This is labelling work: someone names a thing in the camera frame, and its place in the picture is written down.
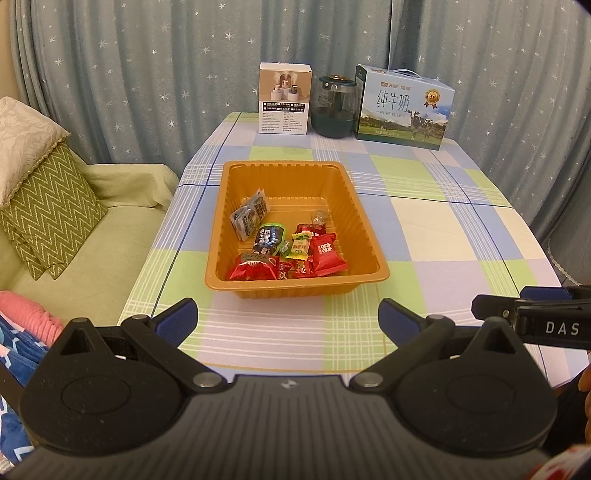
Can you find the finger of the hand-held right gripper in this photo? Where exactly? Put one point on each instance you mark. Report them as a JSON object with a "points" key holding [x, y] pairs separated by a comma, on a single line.
{"points": [[545, 291], [491, 305]]}

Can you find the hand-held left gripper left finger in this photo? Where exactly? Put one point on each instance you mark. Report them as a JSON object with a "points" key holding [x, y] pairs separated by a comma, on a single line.
{"points": [[178, 318]]}

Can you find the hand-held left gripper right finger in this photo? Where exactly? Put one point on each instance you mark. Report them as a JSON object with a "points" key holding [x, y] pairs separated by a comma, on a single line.
{"points": [[399, 318]]}

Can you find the large red snack packet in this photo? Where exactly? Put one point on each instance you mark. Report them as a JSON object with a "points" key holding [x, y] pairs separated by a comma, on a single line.
{"points": [[325, 254], [251, 270]]}

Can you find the dark blue snack bag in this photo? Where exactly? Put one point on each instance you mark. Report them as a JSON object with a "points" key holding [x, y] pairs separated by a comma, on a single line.
{"points": [[268, 241]]}

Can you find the yellow green candy packet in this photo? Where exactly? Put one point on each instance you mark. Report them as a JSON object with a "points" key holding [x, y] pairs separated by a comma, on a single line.
{"points": [[299, 248]]}

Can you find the grey snack packet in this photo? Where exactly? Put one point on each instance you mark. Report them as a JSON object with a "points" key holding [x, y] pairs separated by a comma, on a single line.
{"points": [[249, 216]]}

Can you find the small dark red candy packet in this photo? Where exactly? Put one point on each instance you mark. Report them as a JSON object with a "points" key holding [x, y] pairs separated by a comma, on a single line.
{"points": [[308, 229]]}

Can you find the brown candy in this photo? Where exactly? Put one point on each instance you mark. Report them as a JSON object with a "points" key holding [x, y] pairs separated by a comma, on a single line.
{"points": [[319, 215]]}

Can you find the orange plastic tray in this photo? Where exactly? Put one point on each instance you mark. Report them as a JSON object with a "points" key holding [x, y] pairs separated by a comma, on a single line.
{"points": [[286, 184]]}

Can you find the person's right hand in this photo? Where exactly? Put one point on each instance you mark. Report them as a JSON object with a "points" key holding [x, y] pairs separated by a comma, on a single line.
{"points": [[586, 381]]}

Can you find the checked tablecloth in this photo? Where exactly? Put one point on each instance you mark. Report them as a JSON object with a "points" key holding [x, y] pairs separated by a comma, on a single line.
{"points": [[438, 221]]}

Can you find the light green sofa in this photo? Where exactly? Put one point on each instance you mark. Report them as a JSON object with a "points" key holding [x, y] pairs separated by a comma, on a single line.
{"points": [[115, 240]]}

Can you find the red patterned clothing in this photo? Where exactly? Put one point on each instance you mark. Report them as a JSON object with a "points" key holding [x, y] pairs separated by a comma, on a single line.
{"points": [[558, 466]]}

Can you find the pink cloth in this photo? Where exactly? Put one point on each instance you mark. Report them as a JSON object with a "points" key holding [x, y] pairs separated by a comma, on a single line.
{"points": [[23, 314]]}

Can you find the blue patterned blanket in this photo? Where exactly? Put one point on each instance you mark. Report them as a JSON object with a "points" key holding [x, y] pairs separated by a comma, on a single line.
{"points": [[14, 355]]}

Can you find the green zigzag cushion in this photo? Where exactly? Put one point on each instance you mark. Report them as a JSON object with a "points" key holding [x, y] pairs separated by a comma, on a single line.
{"points": [[46, 207]]}

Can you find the milk carton gift box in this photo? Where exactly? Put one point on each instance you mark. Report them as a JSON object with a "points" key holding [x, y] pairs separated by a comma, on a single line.
{"points": [[401, 115]]}

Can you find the dark glass jar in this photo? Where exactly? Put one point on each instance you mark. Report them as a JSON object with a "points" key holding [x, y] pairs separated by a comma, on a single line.
{"points": [[334, 115]]}

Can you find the white cushion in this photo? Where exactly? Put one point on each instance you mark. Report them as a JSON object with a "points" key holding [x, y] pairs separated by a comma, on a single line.
{"points": [[23, 138]]}

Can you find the white product box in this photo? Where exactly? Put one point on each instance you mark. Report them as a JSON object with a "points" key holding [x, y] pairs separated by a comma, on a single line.
{"points": [[284, 101]]}

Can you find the blue star curtain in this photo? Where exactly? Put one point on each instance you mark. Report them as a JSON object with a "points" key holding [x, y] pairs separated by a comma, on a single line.
{"points": [[138, 69]]}

